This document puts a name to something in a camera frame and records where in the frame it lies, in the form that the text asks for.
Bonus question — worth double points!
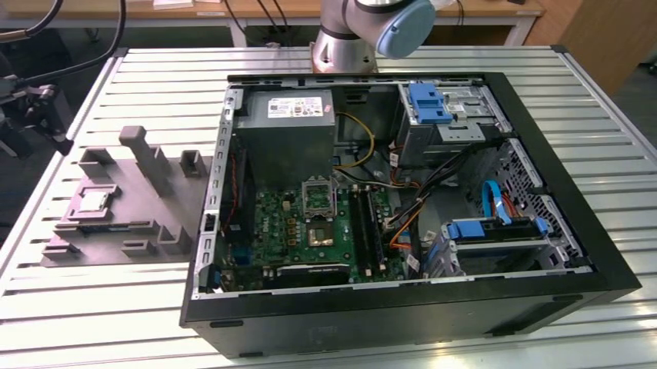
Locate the silver CPU chip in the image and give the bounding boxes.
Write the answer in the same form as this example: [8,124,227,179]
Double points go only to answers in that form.
[81,189,108,210]

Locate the grey plastic parts rack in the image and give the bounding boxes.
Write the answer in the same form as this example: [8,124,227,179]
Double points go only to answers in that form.
[38,125,215,268]

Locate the RAM stick blue label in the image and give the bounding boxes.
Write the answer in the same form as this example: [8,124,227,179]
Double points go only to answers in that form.
[76,224,134,234]

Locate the black case fan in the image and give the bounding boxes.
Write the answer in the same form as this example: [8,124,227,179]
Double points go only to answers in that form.
[224,132,248,241]

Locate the grey power supply unit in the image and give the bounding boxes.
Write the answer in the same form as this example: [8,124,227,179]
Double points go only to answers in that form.
[233,88,337,189]

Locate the blue card retention latch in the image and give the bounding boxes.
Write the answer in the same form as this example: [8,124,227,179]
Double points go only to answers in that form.
[197,268,225,294]

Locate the metal socket cover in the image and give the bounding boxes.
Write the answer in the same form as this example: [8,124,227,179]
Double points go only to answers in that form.
[299,175,339,221]

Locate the green Dell motherboard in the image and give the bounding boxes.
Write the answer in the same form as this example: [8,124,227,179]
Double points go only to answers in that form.
[220,180,405,291]

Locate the black graphics card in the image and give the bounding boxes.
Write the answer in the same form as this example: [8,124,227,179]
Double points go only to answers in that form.
[275,263,351,288]

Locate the black RAM slot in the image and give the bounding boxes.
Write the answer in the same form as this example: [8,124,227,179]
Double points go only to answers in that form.
[347,186,375,277]
[364,186,389,273]

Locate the blue disk carrier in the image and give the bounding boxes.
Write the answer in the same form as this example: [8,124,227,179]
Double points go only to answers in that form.
[407,82,454,125]

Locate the black open PC case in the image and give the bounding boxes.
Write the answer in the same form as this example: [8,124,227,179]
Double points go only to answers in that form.
[177,71,643,361]

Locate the grey metal drive cage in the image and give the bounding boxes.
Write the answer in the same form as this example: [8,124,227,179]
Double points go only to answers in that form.
[397,81,515,167]

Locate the hard disk in blue carrier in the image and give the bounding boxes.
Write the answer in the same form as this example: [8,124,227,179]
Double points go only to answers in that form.
[444,215,552,247]

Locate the grey metal disk bay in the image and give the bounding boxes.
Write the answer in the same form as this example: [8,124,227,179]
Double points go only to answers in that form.
[424,230,591,278]

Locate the wooden cabinet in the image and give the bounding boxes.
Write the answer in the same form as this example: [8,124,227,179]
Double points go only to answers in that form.
[526,0,657,97]

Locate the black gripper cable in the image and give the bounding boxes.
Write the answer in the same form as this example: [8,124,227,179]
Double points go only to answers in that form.
[20,0,129,84]

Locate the wooden desk white frame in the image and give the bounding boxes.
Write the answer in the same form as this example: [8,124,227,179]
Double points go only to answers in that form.
[0,0,544,48]

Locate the thin red wire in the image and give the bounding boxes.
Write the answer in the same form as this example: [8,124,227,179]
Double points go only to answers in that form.
[228,144,241,231]

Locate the yellow power wires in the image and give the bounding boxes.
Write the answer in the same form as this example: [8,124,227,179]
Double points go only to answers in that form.
[332,111,375,169]

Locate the orange power wires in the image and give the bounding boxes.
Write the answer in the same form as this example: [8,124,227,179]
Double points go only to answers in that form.
[388,224,415,258]

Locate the black cable bundle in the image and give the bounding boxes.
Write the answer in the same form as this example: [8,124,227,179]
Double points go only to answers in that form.
[383,140,476,231]

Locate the blue flat data wire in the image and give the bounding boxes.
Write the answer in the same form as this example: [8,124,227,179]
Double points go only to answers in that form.
[482,179,514,227]

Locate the orange data wire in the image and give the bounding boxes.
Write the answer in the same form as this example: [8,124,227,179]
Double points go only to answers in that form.
[499,191,522,222]

